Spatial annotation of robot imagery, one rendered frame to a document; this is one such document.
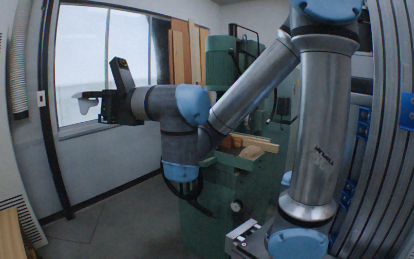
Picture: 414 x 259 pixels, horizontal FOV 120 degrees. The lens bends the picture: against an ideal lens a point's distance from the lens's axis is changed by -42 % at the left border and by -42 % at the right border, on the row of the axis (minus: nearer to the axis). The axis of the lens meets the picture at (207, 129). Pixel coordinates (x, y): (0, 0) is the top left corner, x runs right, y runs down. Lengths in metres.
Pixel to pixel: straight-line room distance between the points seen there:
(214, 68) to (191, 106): 0.78
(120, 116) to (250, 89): 0.29
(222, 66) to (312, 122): 0.85
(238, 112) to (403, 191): 0.51
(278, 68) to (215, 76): 0.70
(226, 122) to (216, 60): 0.68
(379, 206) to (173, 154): 0.57
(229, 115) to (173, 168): 0.17
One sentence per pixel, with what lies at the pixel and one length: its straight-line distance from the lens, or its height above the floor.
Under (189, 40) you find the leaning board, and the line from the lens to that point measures 2.98.
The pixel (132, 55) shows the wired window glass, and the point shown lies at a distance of 2.49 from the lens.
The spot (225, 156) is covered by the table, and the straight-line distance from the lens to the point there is 1.03.
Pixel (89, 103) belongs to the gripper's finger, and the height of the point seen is 1.22.
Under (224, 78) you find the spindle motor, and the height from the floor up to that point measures 1.27.
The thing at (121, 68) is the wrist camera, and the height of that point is 1.30.
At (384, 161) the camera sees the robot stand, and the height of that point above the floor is 1.09.
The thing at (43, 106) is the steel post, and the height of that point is 1.14.
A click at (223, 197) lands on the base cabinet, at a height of 0.64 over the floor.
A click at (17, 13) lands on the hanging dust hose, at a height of 1.94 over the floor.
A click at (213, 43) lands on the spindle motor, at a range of 1.12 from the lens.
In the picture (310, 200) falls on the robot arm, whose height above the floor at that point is 1.09.
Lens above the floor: 1.26
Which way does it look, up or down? 14 degrees down
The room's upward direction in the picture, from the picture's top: straight up
